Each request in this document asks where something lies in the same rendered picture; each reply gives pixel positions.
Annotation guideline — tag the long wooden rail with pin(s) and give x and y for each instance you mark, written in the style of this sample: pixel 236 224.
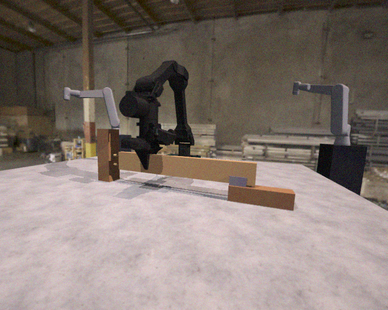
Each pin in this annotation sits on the long wooden rail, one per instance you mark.
pixel 216 170

